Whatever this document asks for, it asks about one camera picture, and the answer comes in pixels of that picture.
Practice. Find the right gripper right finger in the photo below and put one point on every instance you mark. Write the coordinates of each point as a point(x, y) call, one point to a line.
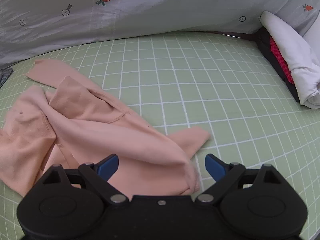
point(226, 177)

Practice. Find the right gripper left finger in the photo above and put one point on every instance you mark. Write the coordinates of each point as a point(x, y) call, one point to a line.
point(96, 177)

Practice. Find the beige long-sleeve shirt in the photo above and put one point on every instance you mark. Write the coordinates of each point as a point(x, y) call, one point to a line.
point(69, 120)

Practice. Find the green grid mat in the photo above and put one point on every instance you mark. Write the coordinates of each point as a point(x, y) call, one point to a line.
point(221, 84)

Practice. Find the white folded cloth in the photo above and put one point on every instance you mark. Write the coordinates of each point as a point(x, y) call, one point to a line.
point(300, 57)

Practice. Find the red knit garment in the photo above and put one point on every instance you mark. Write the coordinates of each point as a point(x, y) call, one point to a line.
point(283, 64)

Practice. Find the blue checkered cloth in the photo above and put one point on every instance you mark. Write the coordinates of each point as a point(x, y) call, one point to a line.
point(5, 74)

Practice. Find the grey carrot-print sheet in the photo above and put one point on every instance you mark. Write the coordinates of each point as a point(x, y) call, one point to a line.
point(33, 27)

